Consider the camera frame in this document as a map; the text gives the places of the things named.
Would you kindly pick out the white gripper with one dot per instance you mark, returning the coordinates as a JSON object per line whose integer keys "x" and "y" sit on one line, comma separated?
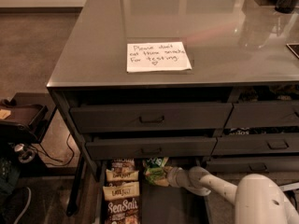
{"x": 177, "y": 175}

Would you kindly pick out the green rice chip bag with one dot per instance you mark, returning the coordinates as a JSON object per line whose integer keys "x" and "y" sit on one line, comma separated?
{"x": 154, "y": 169}

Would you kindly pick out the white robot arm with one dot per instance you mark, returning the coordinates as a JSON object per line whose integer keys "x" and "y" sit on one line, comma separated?
{"x": 256, "y": 198}

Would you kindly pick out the open bottom left drawer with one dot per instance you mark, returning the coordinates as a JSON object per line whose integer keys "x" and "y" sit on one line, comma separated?
{"x": 160, "y": 205}

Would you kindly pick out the cream Late July chip bag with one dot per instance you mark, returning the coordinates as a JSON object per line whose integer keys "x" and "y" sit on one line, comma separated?
{"x": 127, "y": 190}

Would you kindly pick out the brown chip bag at back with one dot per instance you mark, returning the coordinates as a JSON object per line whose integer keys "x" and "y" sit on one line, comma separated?
{"x": 122, "y": 165}

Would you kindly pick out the brown sea salt chip bag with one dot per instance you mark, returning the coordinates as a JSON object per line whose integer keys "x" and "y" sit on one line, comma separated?
{"x": 123, "y": 211}

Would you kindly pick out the middle left drawer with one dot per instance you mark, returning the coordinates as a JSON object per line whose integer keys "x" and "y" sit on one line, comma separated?
{"x": 107, "y": 149}

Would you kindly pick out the bottom right drawer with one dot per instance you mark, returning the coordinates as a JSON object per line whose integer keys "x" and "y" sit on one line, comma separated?
{"x": 254, "y": 164}

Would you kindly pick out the top right drawer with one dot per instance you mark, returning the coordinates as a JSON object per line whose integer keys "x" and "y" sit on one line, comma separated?
{"x": 264, "y": 114}

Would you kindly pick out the dark grey drawer cabinet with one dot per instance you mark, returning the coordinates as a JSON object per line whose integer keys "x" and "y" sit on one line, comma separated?
{"x": 208, "y": 82}

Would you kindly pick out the top left drawer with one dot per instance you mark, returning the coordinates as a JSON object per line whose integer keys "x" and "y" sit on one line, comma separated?
{"x": 149, "y": 117}

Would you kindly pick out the middle right drawer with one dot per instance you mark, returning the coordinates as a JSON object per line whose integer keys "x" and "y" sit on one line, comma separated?
{"x": 257, "y": 144}

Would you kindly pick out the dark framed tablet on counter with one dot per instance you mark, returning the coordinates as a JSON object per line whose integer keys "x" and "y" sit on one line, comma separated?
{"x": 294, "y": 48}

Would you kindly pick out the white handwritten paper note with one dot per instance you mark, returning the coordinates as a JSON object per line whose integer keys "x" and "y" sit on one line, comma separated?
{"x": 153, "y": 57}

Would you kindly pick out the white power strip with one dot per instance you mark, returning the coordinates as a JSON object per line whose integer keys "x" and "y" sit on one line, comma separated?
{"x": 291, "y": 186}

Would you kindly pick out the silver round metal object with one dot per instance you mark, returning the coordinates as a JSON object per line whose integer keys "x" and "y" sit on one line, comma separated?
{"x": 25, "y": 154}

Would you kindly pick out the dark shoe with white sole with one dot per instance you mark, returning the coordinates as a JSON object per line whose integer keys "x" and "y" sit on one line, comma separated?
{"x": 15, "y": 206}

